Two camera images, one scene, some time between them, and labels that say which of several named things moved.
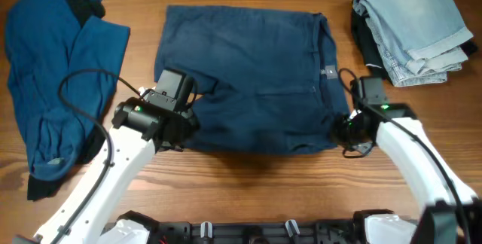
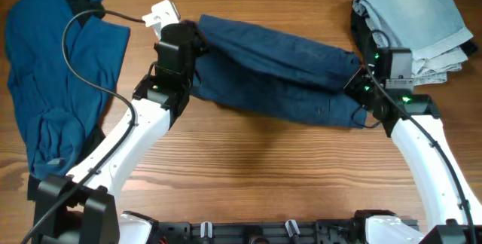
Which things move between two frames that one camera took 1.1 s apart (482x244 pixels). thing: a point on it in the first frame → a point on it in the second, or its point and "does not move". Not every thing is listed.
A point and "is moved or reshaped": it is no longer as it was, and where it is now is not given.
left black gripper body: x=187 y=128 → x=200 y=44
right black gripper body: x=344 y=133 → x=361 y=87
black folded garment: x=367 y=49 does not move
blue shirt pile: x=62 y=73 does not move
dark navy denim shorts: x=265 y=80 is moved or reshaped
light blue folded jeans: x=419 y=31 does not move
